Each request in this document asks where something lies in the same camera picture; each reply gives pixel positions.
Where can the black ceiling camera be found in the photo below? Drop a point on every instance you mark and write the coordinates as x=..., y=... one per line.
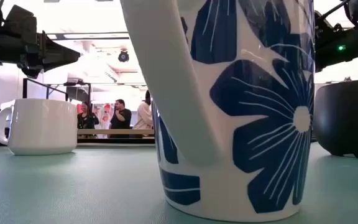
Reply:
x=123, y=56

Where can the person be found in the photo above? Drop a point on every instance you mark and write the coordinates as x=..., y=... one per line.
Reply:
x=87, y=121
x=121, y=119
x=143, y=116

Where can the wide white blue-rimmed mug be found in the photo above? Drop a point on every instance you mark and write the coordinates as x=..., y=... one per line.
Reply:
x=42, y=127

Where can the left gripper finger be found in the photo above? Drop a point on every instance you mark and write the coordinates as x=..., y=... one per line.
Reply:
x=59, y=56

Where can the tall white blue-floral mug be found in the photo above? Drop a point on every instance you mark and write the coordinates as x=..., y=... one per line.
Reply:
x=228, y=186

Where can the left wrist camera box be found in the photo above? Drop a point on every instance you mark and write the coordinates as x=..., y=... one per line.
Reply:
x=20, y=18

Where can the round black mug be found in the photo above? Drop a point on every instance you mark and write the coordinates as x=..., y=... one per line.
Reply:
x=346, y=118

